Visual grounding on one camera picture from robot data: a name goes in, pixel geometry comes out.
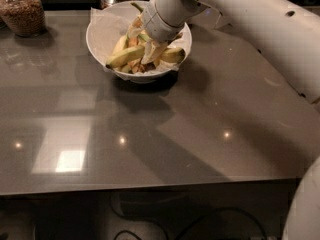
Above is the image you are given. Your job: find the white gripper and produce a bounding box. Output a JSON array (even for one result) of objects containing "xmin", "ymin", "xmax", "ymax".
[{"xmin": 127, "ymin": 0, "xmax": 184, "ymax": 64}]

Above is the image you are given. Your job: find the long front yellow-green banana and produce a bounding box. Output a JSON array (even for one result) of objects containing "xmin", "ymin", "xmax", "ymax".
[{"xmin": 105, "ymin": 45, "xmax": 145, "ymax": 69}]

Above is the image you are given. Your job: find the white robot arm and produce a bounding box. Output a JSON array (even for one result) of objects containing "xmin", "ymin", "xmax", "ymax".
[{"xmin": 129, "ymin": 0, "xmax": 320, "ymax": 108}]

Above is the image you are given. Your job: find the small left banana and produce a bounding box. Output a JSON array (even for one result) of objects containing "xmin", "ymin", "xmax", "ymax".
[{"xmin": 112, "ymin": 35, "xmax": 128, "ymax": 54}]

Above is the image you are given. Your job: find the white bowl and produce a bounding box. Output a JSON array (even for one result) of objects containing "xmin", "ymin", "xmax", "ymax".
[{"xmin": 85, "ymin": 0, "xmax": 193, "ymax": 85}]

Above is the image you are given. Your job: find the upright back banana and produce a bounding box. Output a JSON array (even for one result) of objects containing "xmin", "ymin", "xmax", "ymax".
[{"xmin": 130, "ymin": 2, "xmax": 144, "ymax": 13}]

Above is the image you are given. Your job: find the short right banana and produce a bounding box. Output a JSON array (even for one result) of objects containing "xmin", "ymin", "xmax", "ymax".
[{"xmin": 160, "ymin": 47, "xmax": 185, "ymax": 64}]

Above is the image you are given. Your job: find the white paper bowl liner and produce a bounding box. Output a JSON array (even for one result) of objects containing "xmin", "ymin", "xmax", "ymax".
[{"xmin": 89, "ymin": 1, "xmax": 188, "ymax": 82}]

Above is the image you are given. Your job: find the left glass jar with grains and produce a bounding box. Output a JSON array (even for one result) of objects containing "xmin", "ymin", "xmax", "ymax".
[{"xmin": 0, "ymin": 0, "xmax": 46, "ymax": 37}]

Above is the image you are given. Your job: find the black cable under table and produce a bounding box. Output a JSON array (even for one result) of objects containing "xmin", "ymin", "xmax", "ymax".
[{"xmin": 109, "ymin": 192, "xmax": 269, "ymax": 240}]

